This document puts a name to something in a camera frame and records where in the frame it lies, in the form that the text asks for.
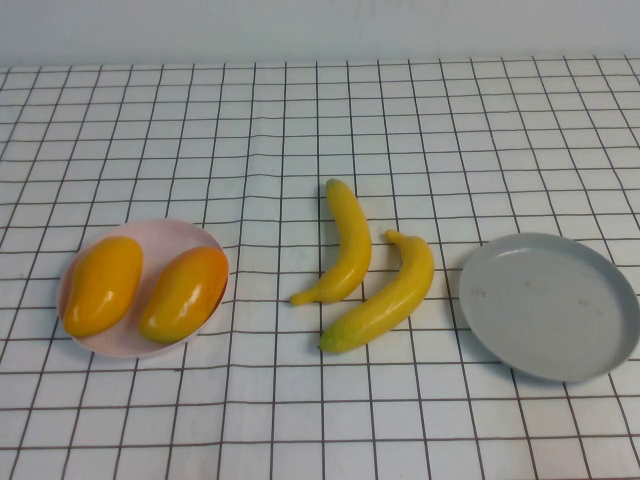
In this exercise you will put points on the plain yellow mango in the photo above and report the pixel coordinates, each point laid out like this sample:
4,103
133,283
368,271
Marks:
100,285

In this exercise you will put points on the pink round plate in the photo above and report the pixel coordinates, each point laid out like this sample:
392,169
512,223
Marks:
150,235

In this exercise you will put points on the yellow banana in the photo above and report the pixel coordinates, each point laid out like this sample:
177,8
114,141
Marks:
400,295
350,250

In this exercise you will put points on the yellow mango with orange blush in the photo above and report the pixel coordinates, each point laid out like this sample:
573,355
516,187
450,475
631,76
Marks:
180,300

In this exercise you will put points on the white grid tablecloth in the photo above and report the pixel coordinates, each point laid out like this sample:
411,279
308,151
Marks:
320,125

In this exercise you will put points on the grey round plate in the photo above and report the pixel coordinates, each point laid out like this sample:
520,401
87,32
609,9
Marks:
545,310

